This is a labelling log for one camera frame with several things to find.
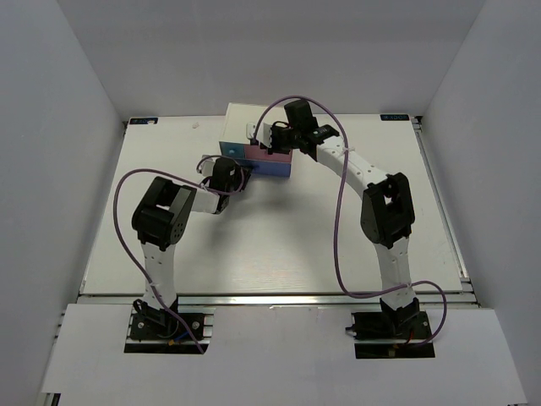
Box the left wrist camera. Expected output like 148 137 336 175
196 155 217 177

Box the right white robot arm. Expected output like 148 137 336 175
269 99 419 337

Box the light blue small drawer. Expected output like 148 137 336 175
219 140 246 159

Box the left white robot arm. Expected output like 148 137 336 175
131 157 252 337

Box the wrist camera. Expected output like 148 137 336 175
246 123 272 151
196 155 217 177

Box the blue label sticker left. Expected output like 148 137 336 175
128 118 158 125

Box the pink drawer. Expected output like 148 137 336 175
244 145 292 163

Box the blue label sticker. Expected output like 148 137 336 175
380 113 410 121
128 118 158 125

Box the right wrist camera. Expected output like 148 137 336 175
246 123 272 151

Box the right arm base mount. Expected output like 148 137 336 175
345 311 435 359

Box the purple-blue wide drawer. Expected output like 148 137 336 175
242 160 292 178

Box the white drawer cabinet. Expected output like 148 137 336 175
220 102 266 145

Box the blue label sticker right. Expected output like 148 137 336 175
380 113 410 121

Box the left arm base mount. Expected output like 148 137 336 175
123 299 214 355

